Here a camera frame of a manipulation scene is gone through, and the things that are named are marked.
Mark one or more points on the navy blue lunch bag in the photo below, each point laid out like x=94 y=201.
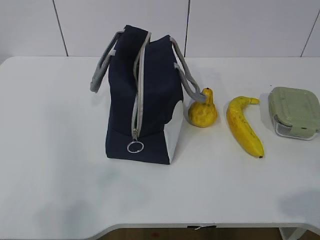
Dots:
x=147 y=82

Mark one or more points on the yellow banana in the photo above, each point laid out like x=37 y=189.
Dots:
x=240 y=127

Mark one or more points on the green lidded glass container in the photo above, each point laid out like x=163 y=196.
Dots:
x=295 y=113

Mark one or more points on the yellow pear-shaped gourd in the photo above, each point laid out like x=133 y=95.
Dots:
x=205 y=114

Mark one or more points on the black tape on table edge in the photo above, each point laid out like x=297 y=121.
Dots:
x=198 y=227

